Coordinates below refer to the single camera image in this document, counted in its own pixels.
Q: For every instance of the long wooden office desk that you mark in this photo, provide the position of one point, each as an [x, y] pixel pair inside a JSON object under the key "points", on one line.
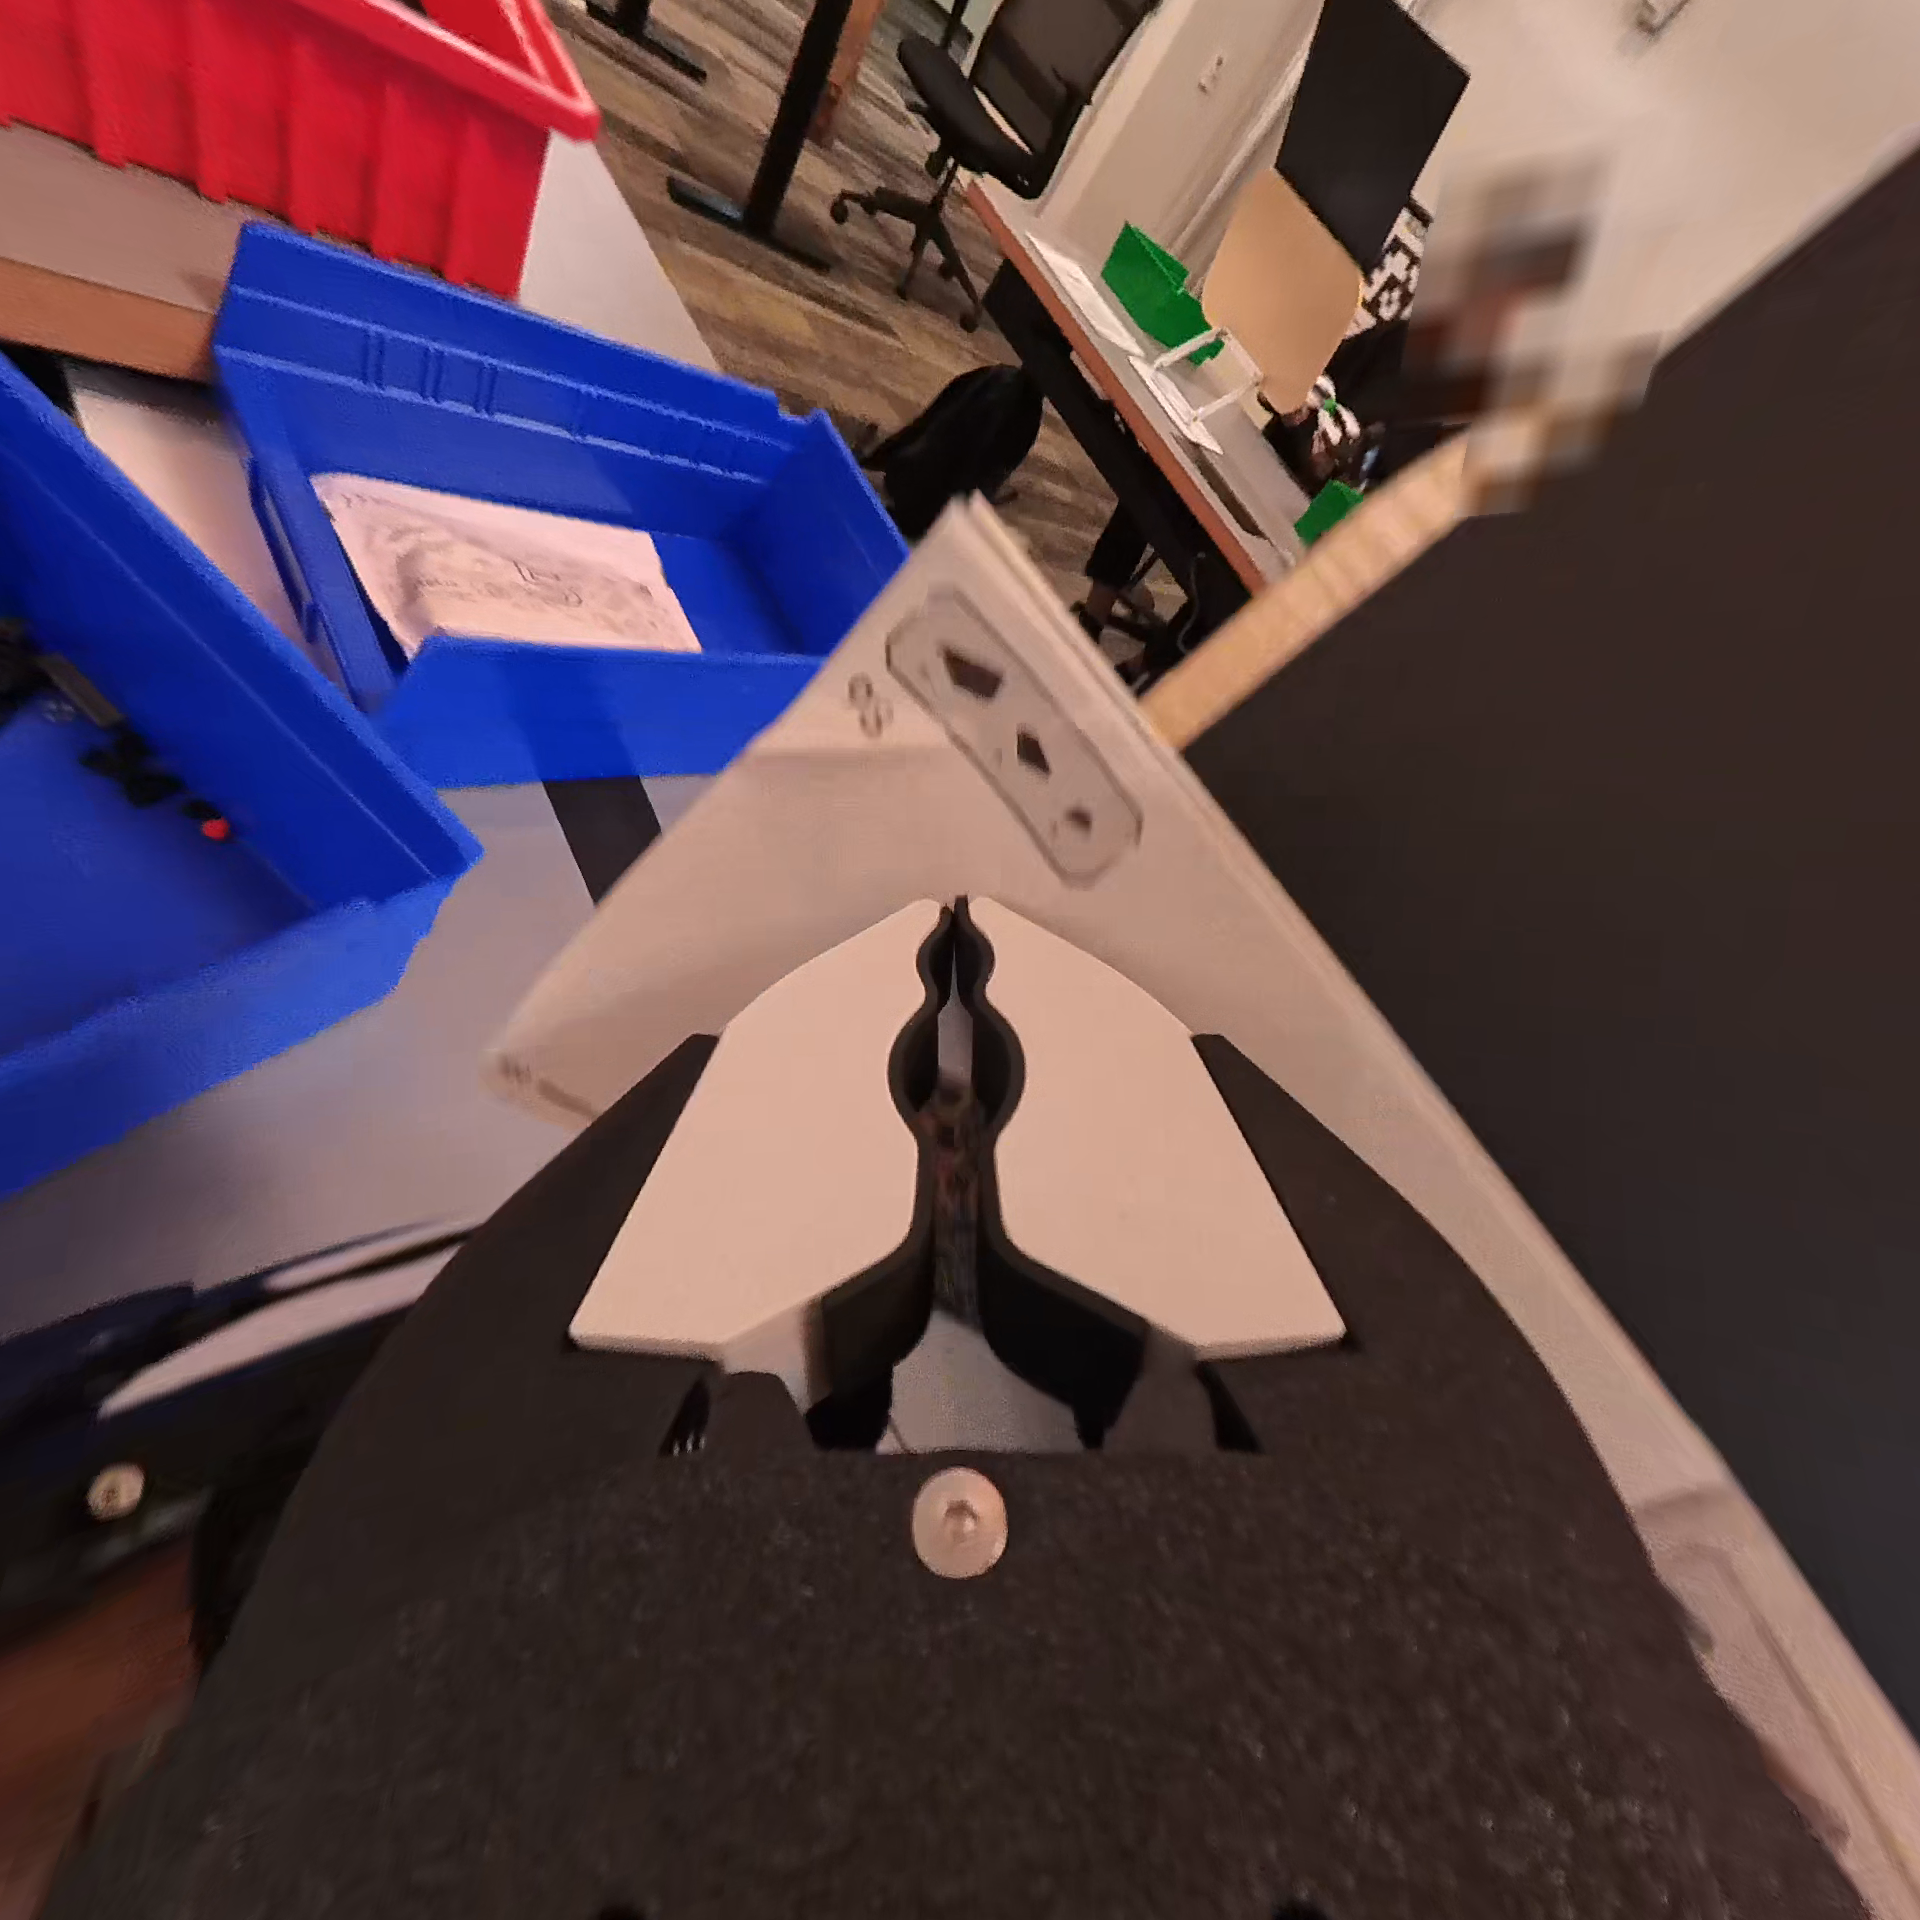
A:
{"points": [[1080, 297]]}

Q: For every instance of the green plastic bin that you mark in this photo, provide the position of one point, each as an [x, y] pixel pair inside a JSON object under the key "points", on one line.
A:
{"points": [[1327, 514], [1154, 289]]}

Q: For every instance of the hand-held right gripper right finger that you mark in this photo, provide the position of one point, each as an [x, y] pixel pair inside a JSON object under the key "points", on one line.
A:
{"points": [[1169, 1183]]}

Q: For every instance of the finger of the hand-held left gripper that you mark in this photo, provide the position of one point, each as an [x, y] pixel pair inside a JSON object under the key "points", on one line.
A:
{"points": [[267, 1362]]}

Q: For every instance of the small loose lego pieces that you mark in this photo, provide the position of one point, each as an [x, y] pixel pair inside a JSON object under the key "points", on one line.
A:
{"points": [[147, 782]]}

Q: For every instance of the instruction booklet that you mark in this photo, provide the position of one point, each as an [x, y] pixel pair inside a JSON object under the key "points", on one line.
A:
{"points": [[840, 838]]}

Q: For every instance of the black backpack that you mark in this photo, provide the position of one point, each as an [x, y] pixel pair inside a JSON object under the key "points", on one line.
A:
{"points": [[959, 449]]}

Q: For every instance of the black office chair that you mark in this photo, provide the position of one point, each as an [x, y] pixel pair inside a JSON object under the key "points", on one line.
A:
{"points": [[1019, 90]]}

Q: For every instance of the red plastic bin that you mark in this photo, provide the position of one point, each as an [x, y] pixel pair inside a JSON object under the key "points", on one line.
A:
{"points": [[300, 119]]}

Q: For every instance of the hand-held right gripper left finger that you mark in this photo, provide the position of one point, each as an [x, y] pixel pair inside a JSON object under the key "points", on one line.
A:
{"points": [[753, 1183]]}

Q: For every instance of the wooden standing desk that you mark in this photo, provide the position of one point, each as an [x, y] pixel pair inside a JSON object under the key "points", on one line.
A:
{"points": [[788, 119]]}

